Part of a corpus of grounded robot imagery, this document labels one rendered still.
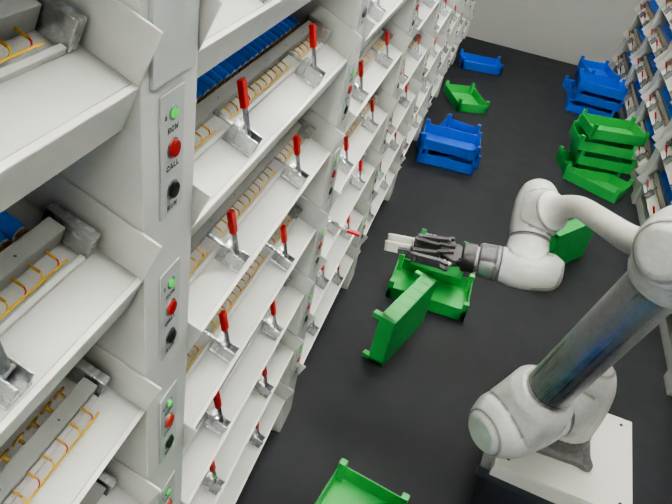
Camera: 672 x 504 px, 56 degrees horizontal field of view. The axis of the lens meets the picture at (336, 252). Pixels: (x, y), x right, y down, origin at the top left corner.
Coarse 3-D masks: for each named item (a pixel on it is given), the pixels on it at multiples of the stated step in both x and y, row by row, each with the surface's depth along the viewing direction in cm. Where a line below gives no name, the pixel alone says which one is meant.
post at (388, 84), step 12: (408, 0) 173; (396, 12) 176; (408, 12) 175; (396, 24) 177; (408, 24) 176; (396, 72) 185; (384, 84) 188; (384, 120) 194; (384, 132) 198; (372, 144) 200; (384, 144) 208; (372, 180) 207; (360, 228) 218; (348, 276) 231
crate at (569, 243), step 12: (564, 228) 258; (576, 228) 259; (588, 228) 266; (552, 240) 255; (564, 240) 258; (576, 240) 266; (588, 240) 275; (552, 252) 257; (564, 252) 265; (576, 252) 274
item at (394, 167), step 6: (390, 168) 281; (396, 168) 280; (390, 174) 280; (384, 180) 273; (390, 180) 276; (384, 186) 267; (378, 192) 264; (384, 192) 267; (378, 198) 262; (372, 204) 256; (378, 204) 259; (372, 210) 253; (372, 216) 248; (366, 222) 246; (366, 228) 243
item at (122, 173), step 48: (144, 0) 44; (144, 96) 48; (192, 96) 57; (144, 144) 51; (192, 144) 60; (96, 192) 55; (144, 192) 53; (192, 192) 63; (144, 288) 60; (144, 336) 63; (144, 432) 73
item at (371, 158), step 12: (372, 156) 202; (372, 168) 202; (348, 192) 186; (360, 192) 190; (336, 204) 179; (348, 204) 182; (336, 216) 175; (348, 216) 178; (324, 240) 165; (324, 252) 162
